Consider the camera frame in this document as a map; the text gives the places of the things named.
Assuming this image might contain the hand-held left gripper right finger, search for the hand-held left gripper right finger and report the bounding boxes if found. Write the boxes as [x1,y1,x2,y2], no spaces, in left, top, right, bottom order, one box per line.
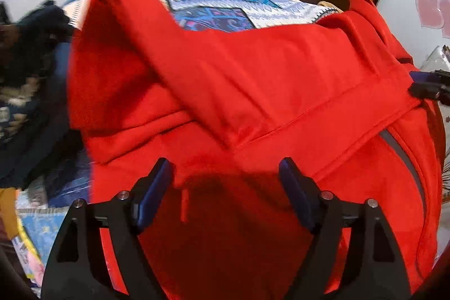
[278,157,412,300]

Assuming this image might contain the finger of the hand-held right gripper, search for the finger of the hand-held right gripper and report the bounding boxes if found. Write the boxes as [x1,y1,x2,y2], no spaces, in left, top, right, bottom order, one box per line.
[408,84,450,107]
[409,69,450,85]

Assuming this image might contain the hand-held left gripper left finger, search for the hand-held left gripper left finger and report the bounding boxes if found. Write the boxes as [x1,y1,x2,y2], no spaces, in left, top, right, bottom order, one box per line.
[40,157,174,300]

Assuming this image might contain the red zip jacket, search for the red zip jacket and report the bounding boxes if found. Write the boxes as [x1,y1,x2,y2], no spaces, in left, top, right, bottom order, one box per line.
[68,0,447,300]

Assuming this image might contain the dark patterned clothes pile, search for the dark patterned clothes pile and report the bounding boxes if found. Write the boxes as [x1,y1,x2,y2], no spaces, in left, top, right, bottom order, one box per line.
[0,0,86,189]

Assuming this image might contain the clear plastic bag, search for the clear plastic bag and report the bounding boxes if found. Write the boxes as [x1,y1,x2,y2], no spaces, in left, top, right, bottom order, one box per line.
[420,45,450,73]

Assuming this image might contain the beige blanket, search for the beige blanket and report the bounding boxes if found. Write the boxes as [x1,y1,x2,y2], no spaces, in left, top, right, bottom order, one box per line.
[318,1,344,13]

